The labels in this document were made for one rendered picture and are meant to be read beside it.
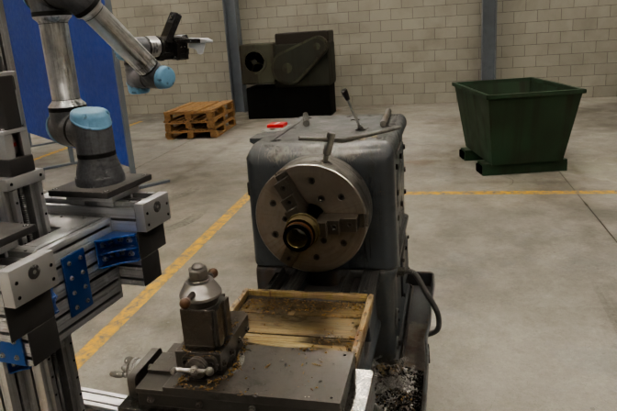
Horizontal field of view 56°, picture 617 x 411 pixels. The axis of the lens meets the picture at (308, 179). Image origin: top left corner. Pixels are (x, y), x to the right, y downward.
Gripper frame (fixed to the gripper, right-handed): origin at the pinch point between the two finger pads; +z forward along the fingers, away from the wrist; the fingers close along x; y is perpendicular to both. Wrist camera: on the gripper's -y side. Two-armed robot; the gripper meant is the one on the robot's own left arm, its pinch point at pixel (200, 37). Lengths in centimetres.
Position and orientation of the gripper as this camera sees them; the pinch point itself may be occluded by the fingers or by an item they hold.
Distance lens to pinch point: 231.9
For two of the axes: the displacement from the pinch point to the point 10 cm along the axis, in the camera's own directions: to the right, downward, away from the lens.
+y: -0.4, 9.4, 3.4
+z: 6.6, -2.3, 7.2
